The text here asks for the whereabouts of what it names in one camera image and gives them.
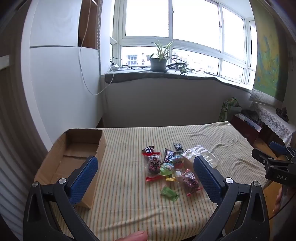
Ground small spider plant offshoot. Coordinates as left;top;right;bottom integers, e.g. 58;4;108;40
174;64;190;79

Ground green candy packet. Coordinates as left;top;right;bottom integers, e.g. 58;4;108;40
161;186;179;202

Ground clear red-ended dark snack packet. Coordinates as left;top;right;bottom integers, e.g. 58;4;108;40
143;152;162;182
176;169;204;197

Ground black cables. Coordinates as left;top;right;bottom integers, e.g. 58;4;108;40
120;64;151;70

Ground white cabinet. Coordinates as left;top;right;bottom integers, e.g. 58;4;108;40
21;0;103;151

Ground potted spider plant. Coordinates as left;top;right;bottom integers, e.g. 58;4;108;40
148;37;185;73

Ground striped tablecloth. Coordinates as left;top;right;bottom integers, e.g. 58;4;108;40
50;122;273;241

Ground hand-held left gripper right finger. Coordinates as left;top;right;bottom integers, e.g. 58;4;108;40
192;156;270;241

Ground person's right hand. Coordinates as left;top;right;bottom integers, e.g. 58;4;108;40
272;185;287;215

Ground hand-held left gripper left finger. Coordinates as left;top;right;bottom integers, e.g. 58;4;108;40
23;156;100;241

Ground dark figurine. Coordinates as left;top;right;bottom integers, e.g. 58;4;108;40
276;107;289;122

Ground red cardboard box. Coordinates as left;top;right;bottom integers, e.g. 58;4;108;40
231;113;264;145

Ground white ribbed panel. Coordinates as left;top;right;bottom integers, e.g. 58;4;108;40
0;116;50;223

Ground wall map poster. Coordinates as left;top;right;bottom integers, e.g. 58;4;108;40
250;0;289;102

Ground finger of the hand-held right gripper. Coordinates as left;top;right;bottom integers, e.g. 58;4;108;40
252;148;290;168
269;141;296;160

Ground green jelly packet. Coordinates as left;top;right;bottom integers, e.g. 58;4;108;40
160;162;174;176

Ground white hanging cable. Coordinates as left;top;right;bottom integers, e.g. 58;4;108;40
79;0;115;95

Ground brown chocolate bar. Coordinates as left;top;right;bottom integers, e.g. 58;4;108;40
163;148;174;164

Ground wooden shelf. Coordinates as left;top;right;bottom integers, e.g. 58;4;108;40
77;0;101;49

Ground beaded blind cord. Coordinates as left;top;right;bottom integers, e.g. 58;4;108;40
97;0;102;77

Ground person's left hand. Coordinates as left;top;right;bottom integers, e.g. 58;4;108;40
114;230;148;241

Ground clear bread packet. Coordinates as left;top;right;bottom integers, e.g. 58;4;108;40
180;145;219;168

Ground green printed bag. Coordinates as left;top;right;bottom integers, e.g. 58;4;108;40
218;97;242;122

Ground white lace cloth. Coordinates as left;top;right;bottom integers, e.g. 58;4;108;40
251;102;296;139

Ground dark grey bag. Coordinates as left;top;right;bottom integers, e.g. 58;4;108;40
240;110;257;121

